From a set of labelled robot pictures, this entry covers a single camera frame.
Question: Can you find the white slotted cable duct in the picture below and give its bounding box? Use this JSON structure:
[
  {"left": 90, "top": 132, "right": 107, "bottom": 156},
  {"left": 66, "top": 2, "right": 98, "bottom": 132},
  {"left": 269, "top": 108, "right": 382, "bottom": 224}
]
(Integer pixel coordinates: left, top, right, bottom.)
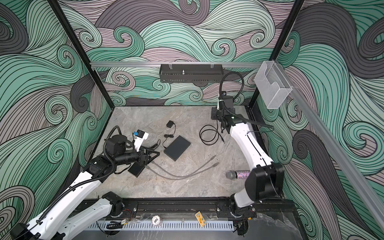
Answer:
[{"left": 86, "top": 220, "right": 235, "bottom": 232}]

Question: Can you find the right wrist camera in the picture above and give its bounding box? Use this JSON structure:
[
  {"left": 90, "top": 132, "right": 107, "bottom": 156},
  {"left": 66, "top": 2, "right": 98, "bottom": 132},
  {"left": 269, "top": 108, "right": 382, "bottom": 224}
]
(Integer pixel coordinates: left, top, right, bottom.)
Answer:
[{"left": 219, "top": 96, "right": 234, "bottom": 111}]

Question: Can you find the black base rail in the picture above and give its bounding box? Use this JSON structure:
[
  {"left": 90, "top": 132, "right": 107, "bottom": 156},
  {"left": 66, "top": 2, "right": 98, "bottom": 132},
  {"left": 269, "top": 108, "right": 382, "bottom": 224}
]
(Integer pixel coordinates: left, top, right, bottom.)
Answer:
[{"left": 107, "top": 197, "right": 296, "bottom": 219}]

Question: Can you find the grey ethernet cable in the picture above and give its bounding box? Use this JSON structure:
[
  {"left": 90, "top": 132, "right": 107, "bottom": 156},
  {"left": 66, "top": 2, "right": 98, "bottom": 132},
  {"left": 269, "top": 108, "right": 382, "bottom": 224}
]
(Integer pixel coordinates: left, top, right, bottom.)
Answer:
[
  {"left": 145, "top": 161, "right": 220, "bottom": 181},
  {"left": 151, "top": 155, "right": 217, "bottom": 178}
]

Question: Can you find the red yellow wire bundle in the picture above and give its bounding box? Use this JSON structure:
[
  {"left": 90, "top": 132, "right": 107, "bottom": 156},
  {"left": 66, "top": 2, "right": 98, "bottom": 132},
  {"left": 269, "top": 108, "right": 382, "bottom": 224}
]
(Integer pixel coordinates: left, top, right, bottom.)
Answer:
[{"left": 118, "top": 208, "right": 133, "bottom": 226}]

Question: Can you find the black wall tray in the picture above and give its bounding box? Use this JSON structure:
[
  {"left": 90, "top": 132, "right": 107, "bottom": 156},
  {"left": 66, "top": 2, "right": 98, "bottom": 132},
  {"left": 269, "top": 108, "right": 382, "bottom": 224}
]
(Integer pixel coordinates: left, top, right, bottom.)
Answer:
[{"left": 159, "top": 64, "right": 224, "bottom": 84}]

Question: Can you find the clear acrylic wall holder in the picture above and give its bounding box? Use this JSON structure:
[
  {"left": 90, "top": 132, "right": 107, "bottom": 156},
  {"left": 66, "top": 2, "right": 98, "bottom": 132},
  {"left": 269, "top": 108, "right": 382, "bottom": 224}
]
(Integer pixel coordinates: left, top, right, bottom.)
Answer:
[{"left": 254, "top": 61, "right": 292, "bottom": 110}]

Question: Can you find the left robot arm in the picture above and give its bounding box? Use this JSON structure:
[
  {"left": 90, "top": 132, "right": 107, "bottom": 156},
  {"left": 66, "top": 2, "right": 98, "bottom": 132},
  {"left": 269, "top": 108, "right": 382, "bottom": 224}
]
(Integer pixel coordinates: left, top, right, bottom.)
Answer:
[{"left": 10, "top": 126, "right": 160, "bottom": 240}]

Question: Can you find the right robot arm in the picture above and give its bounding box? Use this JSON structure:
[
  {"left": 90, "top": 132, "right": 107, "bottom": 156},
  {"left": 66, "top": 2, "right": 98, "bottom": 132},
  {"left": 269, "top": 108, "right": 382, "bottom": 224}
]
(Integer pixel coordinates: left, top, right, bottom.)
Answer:
[{"left": 213, "top": 72, "right": 285, "bottom": 209}]

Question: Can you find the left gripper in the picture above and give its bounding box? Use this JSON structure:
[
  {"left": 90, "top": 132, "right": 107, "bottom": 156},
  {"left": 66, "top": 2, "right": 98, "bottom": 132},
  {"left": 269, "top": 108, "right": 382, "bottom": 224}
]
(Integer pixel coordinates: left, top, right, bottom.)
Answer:
[{"left": 115, "top": 144, "right": 160, "bottom": 167}]

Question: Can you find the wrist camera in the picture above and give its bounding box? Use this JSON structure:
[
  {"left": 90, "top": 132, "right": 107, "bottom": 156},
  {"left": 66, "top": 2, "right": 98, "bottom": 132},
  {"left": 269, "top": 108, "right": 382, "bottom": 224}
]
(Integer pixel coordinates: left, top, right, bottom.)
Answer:
[
  {"left": 133, "top": 130, "right": 149, "bottom": 152},
  {"left": 219, "top": 96, "right": 234, "bottom": 111}
]

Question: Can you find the black power adapter cable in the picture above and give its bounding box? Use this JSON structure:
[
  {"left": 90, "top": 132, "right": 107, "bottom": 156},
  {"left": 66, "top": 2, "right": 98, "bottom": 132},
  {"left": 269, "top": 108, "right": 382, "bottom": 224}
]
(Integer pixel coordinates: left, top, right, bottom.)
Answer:
[{"left": 161, "top": 120, "right": 177, "bottom": 149}]

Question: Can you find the ribbed black network switch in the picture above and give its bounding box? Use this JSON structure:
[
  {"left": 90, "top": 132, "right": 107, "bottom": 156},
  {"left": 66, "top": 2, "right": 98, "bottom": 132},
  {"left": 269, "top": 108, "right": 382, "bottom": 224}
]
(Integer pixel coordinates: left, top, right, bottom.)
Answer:
[{"left": 128, "top": 163, "right": 145, "bottom": 178}]

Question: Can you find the yellow tag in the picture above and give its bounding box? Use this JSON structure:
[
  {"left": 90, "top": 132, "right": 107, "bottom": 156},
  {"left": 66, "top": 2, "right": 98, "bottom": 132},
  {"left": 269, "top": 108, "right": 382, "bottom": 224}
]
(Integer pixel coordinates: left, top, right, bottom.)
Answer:
[{"left": 195, "top": 211, "right": 207, "bottom": 228}]

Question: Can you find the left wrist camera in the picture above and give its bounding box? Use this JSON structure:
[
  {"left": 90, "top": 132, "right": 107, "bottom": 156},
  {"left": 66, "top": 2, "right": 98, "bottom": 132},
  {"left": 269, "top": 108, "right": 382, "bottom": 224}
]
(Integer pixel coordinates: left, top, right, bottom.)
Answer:
[{"left": 133, "top": 130, "right": 149, "bottom": 152}]

